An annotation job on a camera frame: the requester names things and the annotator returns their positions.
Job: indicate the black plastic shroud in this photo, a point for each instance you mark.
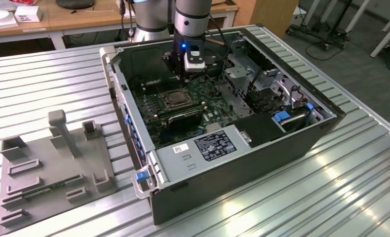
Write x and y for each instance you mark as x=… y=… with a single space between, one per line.
x=259 y=130

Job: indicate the grey metal drive cage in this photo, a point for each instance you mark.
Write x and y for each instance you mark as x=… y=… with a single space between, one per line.
x=239 y=74

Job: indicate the silver metal bracket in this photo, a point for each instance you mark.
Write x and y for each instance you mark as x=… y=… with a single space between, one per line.
x=284 y=85

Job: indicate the green motherboard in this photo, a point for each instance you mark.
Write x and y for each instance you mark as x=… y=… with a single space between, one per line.
x=216 y=108

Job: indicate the wooden cabinet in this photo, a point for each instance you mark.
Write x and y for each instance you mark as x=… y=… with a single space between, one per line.
x=272 y=17

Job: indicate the silver CPU plate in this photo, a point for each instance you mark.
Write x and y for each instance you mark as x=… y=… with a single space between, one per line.
x=177 y=98

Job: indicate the black graphics card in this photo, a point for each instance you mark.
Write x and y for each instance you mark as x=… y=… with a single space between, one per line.
x=183 y=121

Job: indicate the grey power supply unit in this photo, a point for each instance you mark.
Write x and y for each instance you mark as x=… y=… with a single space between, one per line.
x=181 y=165

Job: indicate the blue plastic clip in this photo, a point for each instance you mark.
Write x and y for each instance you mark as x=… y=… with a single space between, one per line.
x=308 y=106

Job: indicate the white cardboard box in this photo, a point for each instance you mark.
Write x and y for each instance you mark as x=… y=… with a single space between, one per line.
x=28 y=12

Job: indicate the white table frame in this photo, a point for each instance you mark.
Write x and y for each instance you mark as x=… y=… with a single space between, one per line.
x=388 y=37
x=356 y=16

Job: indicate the blue case latch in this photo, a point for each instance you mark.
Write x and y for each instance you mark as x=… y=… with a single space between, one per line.
x=140 y=177

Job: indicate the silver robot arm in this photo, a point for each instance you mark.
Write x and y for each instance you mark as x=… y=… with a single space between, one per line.
x=191 y=22

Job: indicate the black wheeled stand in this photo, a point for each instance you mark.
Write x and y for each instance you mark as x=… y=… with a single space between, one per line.
x=341 y=14

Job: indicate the black open PC case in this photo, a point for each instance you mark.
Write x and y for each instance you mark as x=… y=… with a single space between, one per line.
x=233 y=187

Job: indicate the grey parts rack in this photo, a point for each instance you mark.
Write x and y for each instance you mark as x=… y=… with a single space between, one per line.
x=62 y=168

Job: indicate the red packet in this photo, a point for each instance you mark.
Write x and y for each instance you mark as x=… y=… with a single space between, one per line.
x=22 y=1

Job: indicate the CPU socket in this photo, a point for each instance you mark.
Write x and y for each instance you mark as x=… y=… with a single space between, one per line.
x=195 y=101

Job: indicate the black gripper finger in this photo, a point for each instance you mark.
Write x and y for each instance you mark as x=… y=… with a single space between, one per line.
x=168 y=58

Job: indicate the black round object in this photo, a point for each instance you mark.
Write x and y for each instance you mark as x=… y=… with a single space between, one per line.
x=74 y=3

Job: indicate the blue disk carrier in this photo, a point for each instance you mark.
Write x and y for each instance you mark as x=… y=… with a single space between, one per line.
x=280 y=116

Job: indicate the small silver heatsink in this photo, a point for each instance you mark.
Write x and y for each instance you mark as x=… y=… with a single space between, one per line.
x=213 y=127

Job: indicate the green RAM stick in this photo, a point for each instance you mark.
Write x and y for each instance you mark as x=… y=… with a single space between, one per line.
x=41 y=190
x=162 y=116
x=180 y=110

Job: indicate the blue card retainer clip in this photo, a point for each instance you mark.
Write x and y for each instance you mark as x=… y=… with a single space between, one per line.
x=126 y=120

